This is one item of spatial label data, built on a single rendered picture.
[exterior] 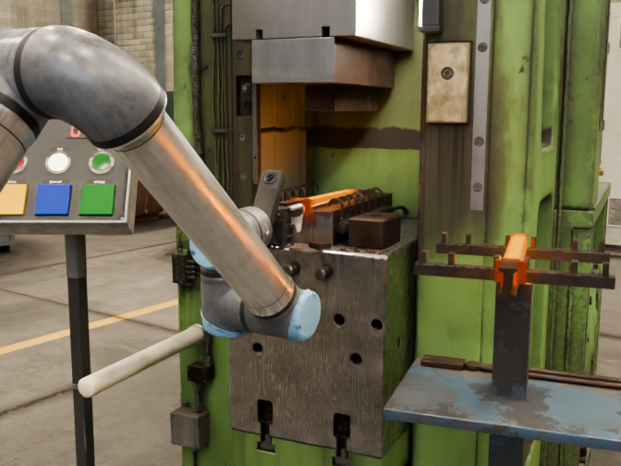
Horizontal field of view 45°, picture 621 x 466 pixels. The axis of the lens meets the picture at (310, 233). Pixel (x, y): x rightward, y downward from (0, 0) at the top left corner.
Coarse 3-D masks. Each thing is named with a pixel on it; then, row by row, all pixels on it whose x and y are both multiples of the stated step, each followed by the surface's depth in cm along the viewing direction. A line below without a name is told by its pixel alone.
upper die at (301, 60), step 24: (264, 48) 167; (288, 48) 164; (312, 48) 162; (336, 48) 161; (360, 48) 174; (264, 72) 167; (288, 72) 165; (312, 72) 163; (336, 72) 162; (360, 72) 175; (384, 72) 191
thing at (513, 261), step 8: (512, 240) 136; (520, 240) 136; (512, 248) 129; (520, 248) 129; (504, 256) 122; (512, 256) 122; (520, 256) 122; (496, 264) 115; (504, 264) 110; (512, 264) 110; (520, 264) 114; (496, 272) 115; (504, 272) 107; (512, 272) 107; (520, 272) 114; (496, 280) 116; (504, 280) 107; (512, 280) 110; (520, 280) 114; (504, 288) 108; (512, 288) 111; (504, 296) 108; (512, 296) 107
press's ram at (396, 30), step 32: (256, 0) 166; (288, 0) 163; (320, 0) 160; (352, 0) 157; (384, 0) 172; (256, 32) 167; (288, 32) 164; (320, 32) 161; (352, 32) 158; (384, 32) 174
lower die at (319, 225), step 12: (372, 192) 204; (384, 192) 204; (324, 204) 174; (336, 204) 177; (360, 204) 182; (372, 204) 190; (384, 204) 198; (312, 216) 168; (324, 216) 167; (336, 216) 168; (312, 228) 168; (324, 228) 167; (300, 240) 170; (312, 240) 169; (324, 240) 167; (336, 240) 169
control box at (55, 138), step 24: (48, 120) 179; (48, 144) 177; (72, 144) 177; (24, 168) 175; (48, 168) 174; (72, 168) 175; (120, 168) 175; (72, 192) 173; (120, 192) 173; (0, 216) 170; (24, 216) 170; (48, 216) 170; (72, 216) 170; (96, 216) 171; (120, 216) 171
